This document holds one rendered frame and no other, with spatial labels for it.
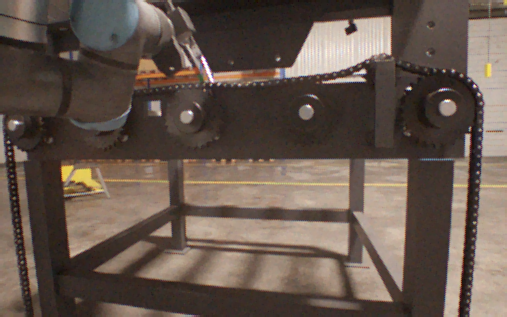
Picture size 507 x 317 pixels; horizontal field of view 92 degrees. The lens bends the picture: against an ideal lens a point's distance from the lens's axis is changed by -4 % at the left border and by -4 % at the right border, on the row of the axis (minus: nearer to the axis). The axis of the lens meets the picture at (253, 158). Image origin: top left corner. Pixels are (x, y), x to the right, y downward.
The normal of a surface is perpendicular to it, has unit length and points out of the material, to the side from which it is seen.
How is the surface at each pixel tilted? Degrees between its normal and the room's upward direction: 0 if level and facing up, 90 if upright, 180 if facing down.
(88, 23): 99
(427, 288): 90
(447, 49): 90
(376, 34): 90
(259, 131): 90
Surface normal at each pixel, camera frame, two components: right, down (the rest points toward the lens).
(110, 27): -0.06, 0.23
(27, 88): 0.82, 0.30
